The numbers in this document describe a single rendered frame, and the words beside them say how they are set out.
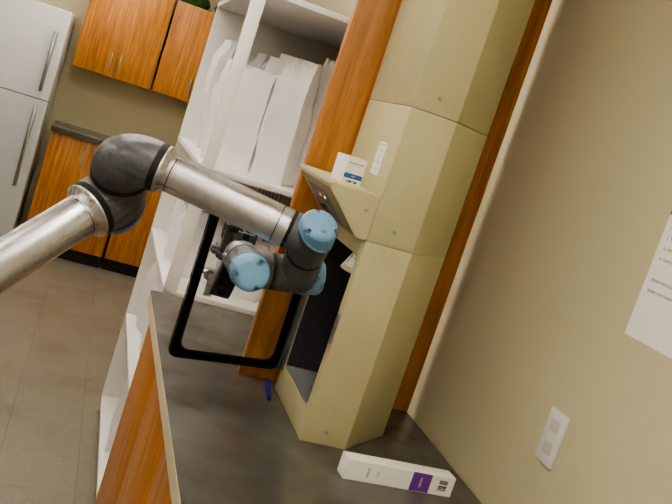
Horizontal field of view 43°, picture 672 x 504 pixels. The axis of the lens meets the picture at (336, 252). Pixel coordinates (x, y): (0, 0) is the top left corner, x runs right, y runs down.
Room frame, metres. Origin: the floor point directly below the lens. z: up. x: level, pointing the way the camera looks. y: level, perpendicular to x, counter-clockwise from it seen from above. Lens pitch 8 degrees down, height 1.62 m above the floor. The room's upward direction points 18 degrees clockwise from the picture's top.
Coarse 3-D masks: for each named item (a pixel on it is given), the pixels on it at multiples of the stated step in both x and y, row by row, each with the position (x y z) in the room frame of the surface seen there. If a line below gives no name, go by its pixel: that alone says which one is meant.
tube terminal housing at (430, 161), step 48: (432, 144) 1.86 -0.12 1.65; (480, 144) 2.02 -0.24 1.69; (384, 192) 1.84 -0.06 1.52; (432, 192) 1.87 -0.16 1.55; (384, 240) 1.85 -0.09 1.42; (432, 240) 1.95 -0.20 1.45; (384, 288) 1.86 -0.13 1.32; (432, 288) 2.03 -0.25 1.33; (336, 336) 1.84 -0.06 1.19; (384, 336) 1.87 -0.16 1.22; (288, 384) 2.04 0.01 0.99; (336, 384) 1.85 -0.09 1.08; (384, 384) 1.96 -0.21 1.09; (336, 432) 1.86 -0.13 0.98
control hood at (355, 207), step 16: (304, 176) 2.11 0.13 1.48; (320, 176) 1.90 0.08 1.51; (336, 192) 1.81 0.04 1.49; (352, 192) 1.82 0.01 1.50; (368, 192) 1.84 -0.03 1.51; (320, 208) 2.13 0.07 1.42; (336, 208) 1.88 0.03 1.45; (352, 208) 1.82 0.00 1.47; (368, 208) 1.83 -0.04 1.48; (352, 224) 1.82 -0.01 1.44; (368, 224) 1.83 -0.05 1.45
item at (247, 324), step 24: (216, 240) 1.97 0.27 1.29; (264, 240) 2.04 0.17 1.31; (216, 264) 1.98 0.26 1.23; (192, 312) 1.97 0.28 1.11; (216, 312) 2.00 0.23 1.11; (240, 312) 2.04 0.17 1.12; (264, 312) 2.08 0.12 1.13; (192, 336) 1.98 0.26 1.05; (216, 336) 2.01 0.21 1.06; (240, 336) 2.05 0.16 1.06; (264, 336) 2.09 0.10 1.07
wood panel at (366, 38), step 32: (384, 0) 2.18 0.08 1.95; (544, 0) 2.30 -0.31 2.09; (352, 32) 2.17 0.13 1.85; (384, 32) 2.19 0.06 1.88; (352, 64) 2.17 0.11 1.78; (352, 96) 2.18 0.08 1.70; (512, 96) 2.30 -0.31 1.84; (320, 128) 2.17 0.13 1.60; (352, 128) 2.19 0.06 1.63; (320, 160) 2.17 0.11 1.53; (480, 160) 2.30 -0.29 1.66; (480, 192) 2.31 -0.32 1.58; (448, 256) 2.30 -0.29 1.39; (448, 288) 2.31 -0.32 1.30; (416, 352) 2.30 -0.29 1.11; (416, 384) 2.31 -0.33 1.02
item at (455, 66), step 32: (416, 0) 2.03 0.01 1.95; (448, 0) 1.84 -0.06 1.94; (480, 0) 1.86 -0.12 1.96; (512, 0) 1.93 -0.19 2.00; (416, 32) 1.96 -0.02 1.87; (448, 32) 1.84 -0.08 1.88; (480, 32) 1.86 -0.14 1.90; (512, 32) 1.98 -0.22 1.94; (384, 64) 2.11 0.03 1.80; (416, 64) 1.89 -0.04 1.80; (448, 64) 1.85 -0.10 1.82; (480, 64) 1.88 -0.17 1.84; (512, 64) 2.04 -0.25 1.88; (384, 96) 2.03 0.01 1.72; (416, 96) 1.84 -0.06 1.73; (448, 96) 1.86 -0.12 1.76; (480, 96) 1.94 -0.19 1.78; (480, 128) 1.99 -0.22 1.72
